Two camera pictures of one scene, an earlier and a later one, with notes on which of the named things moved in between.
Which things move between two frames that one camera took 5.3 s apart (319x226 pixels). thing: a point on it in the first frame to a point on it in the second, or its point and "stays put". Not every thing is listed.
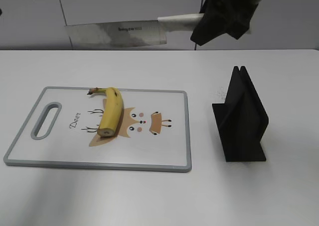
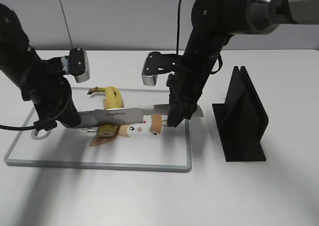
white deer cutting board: (154, 134) stays put
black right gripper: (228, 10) to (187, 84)
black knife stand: (241, 119) stays put
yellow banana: (112, 112) stays put
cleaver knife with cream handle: (130, 33) to (114, 116)
